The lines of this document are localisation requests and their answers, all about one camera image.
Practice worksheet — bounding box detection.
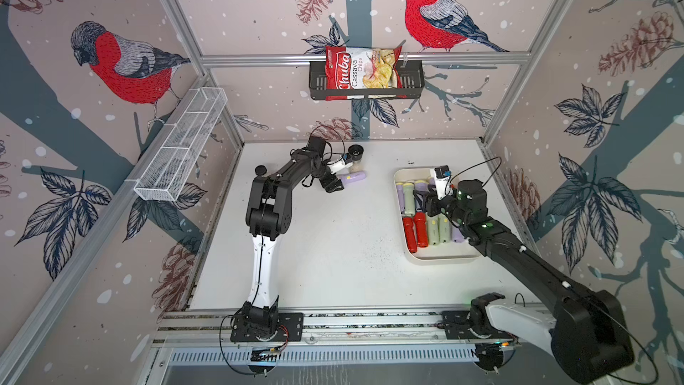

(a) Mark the white wire mesh shelf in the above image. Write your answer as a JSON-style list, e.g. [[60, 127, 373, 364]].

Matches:
[[135, 87, 227, 201]]

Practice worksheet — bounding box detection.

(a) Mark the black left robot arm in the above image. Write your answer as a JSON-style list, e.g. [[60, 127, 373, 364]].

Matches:
[[242, 135, 332, 334]]

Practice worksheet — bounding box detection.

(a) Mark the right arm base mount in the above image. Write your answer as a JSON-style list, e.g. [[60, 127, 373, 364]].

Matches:
[[439, 292, 516, 342]]

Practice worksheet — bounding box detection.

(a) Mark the black-top pepper grinder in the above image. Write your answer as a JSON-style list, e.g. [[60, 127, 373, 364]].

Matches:
[[347, 144, 364, 167]]

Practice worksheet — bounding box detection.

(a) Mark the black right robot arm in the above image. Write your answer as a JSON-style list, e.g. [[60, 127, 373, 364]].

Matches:
[[418, 180, 635, 384]]

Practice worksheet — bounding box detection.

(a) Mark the red flashlight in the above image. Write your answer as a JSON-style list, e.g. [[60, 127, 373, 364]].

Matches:
[[402, 217, 418, 254], [413, 212, 430, 248]]

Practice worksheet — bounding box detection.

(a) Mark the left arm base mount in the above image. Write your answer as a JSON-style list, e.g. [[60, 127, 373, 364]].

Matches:
[[230, 299, 304, 343]]

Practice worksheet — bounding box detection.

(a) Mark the small glass spice bottle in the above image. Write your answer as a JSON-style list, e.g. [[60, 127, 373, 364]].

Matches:
[[255, 165, 267, 176]]

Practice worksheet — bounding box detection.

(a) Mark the green flashlight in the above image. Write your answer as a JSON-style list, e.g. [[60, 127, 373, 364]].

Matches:
[[427, 216, 441, 245], [403, 181, 416, 217], [438, 214, 452, 243]]

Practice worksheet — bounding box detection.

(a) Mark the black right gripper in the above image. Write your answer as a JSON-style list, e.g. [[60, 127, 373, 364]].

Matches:
[[411, 183, 470, 229]]

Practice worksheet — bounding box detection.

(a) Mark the cream plastic storage tray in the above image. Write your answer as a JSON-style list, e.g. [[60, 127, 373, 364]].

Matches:
[[394, 168, 480, 266]]

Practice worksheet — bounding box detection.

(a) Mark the aluminium front rail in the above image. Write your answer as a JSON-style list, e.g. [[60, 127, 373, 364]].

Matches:
[[152, 306, 526, 345]]

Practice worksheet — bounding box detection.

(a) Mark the black wall basket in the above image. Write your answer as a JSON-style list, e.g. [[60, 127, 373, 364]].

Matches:
[[309, 61, 425, 101]]

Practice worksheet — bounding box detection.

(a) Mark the red cassava chips bag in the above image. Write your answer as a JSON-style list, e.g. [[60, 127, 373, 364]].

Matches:
[[325, 46, 402, 91]]

